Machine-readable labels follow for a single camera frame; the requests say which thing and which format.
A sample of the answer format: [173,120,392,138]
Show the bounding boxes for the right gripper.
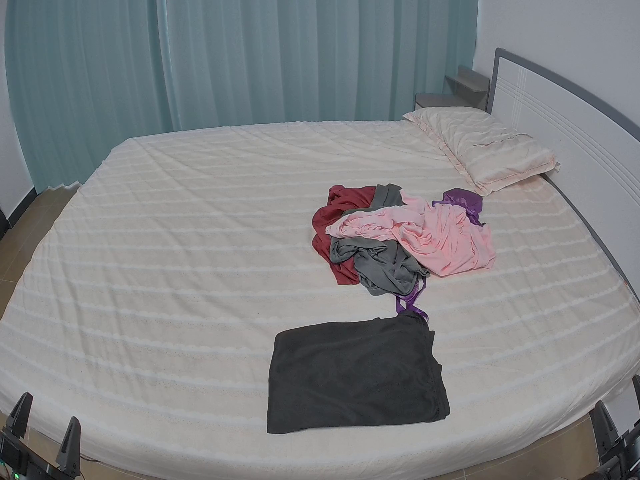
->
[592,374,640,480]

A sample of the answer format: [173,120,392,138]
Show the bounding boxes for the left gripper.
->
[0,392,82,480]

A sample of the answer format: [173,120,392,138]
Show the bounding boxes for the black garment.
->
[266,313,451,435]

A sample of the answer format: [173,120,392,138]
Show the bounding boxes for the bed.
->
[0,48,640,480]

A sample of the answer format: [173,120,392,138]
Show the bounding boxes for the pink garment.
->
[326,193,497,276]

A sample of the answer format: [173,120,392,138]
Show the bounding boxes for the purple garment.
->
[392,187,487,326]

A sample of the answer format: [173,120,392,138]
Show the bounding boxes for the grey garment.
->
[328,184,431,296]

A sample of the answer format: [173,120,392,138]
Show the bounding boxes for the cream pillow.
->
[402,107,561,196]

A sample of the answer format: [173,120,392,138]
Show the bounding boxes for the dark red garment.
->
[312,184,382,286]

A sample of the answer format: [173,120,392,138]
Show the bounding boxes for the grey bedside table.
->
[415,65,491,114]

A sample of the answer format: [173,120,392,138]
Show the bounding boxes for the blue-green curtain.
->
[5,0,176,192]
[160,0,481,132]

